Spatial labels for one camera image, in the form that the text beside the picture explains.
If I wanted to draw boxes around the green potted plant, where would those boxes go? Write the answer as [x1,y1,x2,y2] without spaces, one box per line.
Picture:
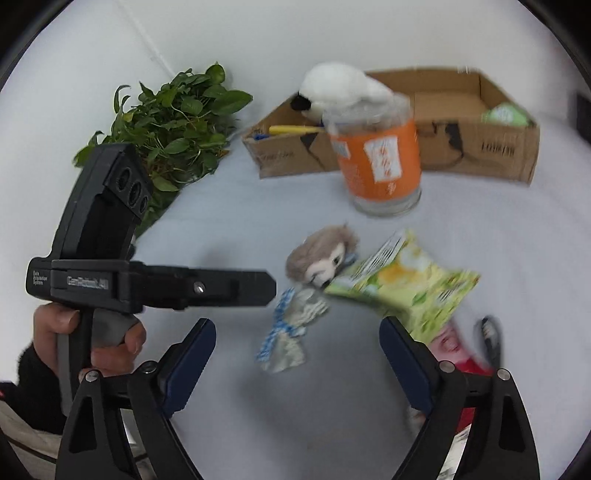
[73,62,254,241]

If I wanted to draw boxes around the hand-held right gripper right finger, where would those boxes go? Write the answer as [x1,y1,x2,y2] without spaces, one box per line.
[379,316,541,480]

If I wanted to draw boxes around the person's beige trousers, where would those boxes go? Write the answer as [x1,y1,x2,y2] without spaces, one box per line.
[0,401,153,480]

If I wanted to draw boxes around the yellow soft toy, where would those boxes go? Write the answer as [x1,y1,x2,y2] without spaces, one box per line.
[269,124,324,137]

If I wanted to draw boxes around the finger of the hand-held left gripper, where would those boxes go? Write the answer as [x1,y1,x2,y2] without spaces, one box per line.
[139,265,278,309]

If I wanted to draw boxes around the person's left hand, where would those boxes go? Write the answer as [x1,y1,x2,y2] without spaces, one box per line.
[33,304,147,379]

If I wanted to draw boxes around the brown cardboard box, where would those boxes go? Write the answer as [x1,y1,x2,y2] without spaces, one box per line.
[242,68,541,186]

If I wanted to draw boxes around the green yellow snack packet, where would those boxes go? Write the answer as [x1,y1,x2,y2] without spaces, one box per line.
[324,229,482,344]

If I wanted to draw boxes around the clear jar orange label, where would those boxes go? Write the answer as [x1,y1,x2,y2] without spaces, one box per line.
[322,95,423,219]

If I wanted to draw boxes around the blue checked lace cloth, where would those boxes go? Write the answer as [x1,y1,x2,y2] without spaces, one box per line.
[256,286,329,374]

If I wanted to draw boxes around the person's left forearm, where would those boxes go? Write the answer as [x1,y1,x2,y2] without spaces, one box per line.
[0,344,68,435]

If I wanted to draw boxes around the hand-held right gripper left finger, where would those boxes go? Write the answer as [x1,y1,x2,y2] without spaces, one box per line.
[54,318,218,480]

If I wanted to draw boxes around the red packet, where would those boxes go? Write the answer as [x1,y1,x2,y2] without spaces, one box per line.
[427,323,495,435]

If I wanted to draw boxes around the small grey plush toy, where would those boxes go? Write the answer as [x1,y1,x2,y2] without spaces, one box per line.
[285,224,360,288]

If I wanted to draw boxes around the white plush toy black ears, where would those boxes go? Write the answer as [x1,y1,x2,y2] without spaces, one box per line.
[290,62,398,127]

